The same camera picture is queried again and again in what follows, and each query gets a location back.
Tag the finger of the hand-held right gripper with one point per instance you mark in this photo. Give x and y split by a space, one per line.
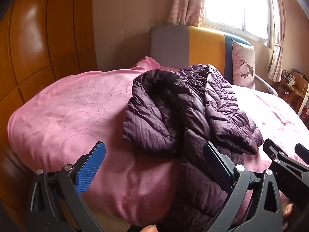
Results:
303 149
287 171

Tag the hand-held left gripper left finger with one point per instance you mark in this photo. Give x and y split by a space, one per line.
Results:
91 164

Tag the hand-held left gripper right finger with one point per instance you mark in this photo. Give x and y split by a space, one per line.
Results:
217 166

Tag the purple puffer jacket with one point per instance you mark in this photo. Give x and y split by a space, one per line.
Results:
193 101

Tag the person's right hand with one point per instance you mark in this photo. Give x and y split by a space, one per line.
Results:
287 212

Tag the person's left hand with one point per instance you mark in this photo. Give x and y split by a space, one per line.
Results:
149 228

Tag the pink dotted blanket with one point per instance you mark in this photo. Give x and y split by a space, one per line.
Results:
72 113

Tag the cluttered wooden desk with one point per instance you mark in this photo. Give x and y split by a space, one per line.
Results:
295 87

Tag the pink star print curtain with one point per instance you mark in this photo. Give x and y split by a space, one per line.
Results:
185 2
275 60

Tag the pink deer print pillow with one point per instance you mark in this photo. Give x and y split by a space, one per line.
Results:
242 58

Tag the grey yellow blue headboard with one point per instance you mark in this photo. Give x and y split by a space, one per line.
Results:
205 48

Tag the wooden wardrobe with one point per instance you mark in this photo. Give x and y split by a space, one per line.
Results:
48 29

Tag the bright window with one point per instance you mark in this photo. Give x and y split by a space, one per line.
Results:
236 2

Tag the grey bed rail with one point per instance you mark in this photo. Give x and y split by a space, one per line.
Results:
265 82

